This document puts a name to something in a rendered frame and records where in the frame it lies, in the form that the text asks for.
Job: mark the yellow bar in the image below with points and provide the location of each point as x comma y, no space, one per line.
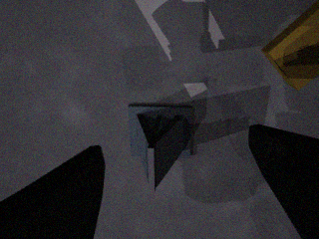
295,51

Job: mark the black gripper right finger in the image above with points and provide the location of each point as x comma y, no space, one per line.
290,164

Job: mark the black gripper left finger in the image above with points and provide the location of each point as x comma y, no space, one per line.
62,204

